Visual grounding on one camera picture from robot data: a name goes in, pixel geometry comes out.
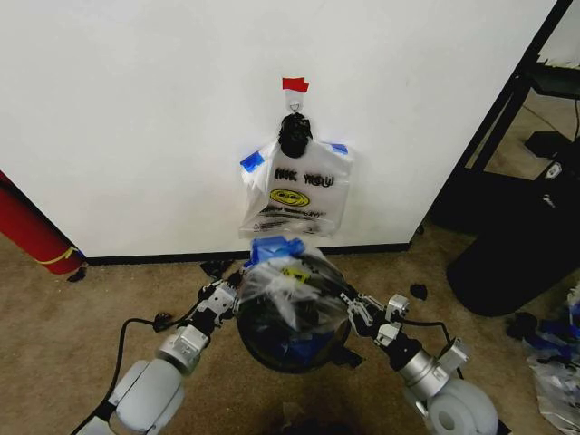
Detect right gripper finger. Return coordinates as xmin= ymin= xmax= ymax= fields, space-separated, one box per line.
xmin=339 ymin=292 xmax=380 ymax=314
xmin=347 ymin=304 xmax=380 ymax=339

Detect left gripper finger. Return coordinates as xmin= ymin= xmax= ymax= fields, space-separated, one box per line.
xmin=221 ymin=270 xmax=242 ymax=295
xmin=195 ymin=279 xmax=221 ymax=303

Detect clear crumpled bin liner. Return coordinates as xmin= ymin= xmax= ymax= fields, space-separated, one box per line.
xmin=242 ymin=235 xmax=351 ymax=348

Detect black round trash bin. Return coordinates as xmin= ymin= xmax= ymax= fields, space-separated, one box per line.
xmin=234 ymin=266 xmax=351 ymax=372

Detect clear printed garbage bag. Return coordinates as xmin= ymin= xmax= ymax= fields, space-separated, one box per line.
xmin=237 ymin=112 xmax=355 ymax=241

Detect large black bin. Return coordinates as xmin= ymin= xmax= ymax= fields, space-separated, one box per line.
xmin=446 ymin=179 xmax=580 ymax=317

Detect black baseboard strip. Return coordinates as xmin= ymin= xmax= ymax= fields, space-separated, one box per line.
xmin=83 ymin=242 xmax=413 ymax=266

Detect pile of clear plastic bags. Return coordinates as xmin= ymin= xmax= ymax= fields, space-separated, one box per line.
xmin=524 ymin=278 xmax=580 ymax=428

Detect red cylinder with yellow band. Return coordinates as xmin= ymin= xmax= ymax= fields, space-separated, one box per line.
xmin=0 ymin=169 xmax=88 ymax=276

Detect red tape strip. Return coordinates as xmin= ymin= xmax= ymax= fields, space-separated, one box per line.
xmin=281 ymin=76 xmax=311 ymax=94

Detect black flat device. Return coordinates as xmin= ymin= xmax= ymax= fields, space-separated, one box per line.
xmin=524 ymin=130 xmax=580 ymax=160

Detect black desk shelf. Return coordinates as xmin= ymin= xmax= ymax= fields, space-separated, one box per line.
xmin=525 ymin=56 xmax=580 ymax=97

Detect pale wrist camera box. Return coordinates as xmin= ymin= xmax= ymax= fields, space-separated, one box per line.
xmin=388 ymin=294 xmax=411 ymax=319
xmin=208 ymin=292 xmax=237 ymax=316

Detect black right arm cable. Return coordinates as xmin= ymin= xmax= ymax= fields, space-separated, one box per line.
xmin=401 ymin=318 xmax=455 ymax=350

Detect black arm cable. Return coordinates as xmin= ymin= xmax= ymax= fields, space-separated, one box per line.
xmin=401 ymin=318 xmax=455 ymax=350
xmin=104 ymin=315 xmax=201 ymax=407

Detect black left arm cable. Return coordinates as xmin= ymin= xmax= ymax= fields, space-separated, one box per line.
xmin=104 ymin=315 xmax=201 ymax=407

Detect black partition frame post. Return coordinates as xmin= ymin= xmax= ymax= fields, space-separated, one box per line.
xmin=407 ymin=0 xmax=575 ymax=248

